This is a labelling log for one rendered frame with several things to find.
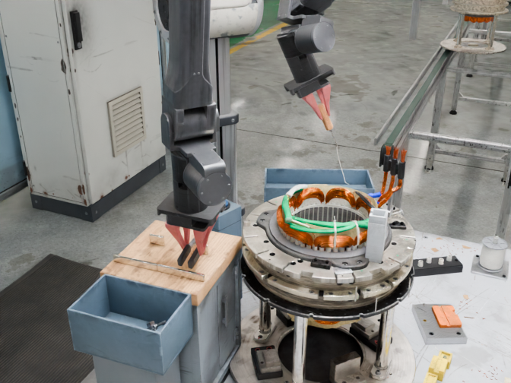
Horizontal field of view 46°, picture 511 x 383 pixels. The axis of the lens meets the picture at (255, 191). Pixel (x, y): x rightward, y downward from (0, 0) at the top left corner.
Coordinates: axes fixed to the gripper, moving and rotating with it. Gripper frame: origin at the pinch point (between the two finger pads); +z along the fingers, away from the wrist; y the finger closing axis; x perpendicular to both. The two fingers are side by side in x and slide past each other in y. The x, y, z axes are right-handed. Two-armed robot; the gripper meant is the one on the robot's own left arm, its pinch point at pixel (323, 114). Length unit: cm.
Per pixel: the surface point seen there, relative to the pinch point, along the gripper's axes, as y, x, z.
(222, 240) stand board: -31.2, -19.6, 6.4
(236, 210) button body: -26.5, -1.1, 10.5
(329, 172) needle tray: -2.8, 7.4, 16.7
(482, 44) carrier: 152, 224, 87
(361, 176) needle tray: 3.7, 5.8, 20.7
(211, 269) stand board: -34.7, -28.8, 6.0
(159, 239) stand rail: -41.5, -19.1, 0.4
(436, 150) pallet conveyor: 102, 221, 137
